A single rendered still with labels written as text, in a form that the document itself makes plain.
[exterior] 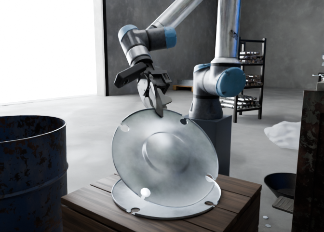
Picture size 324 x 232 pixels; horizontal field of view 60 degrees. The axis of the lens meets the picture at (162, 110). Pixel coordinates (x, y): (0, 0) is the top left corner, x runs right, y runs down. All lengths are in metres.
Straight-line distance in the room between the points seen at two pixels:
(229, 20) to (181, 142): 0.53
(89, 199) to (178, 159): 0.25
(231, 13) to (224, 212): 0.71
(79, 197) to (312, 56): 7.39
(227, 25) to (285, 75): 6.96
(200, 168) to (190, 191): 0.08
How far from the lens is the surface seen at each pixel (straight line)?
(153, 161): 0.70
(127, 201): 0.73
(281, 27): 8.11
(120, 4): 6.08
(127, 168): 0.69
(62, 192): 1.05
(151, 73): 0.85
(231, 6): 1.12
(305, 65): 7.89
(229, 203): 0.74
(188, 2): 1.18
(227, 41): 1.10
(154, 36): 0.97
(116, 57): 5.89
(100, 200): 0.75
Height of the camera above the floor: 0.69
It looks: 10 degrees down
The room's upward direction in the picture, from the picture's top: straight up
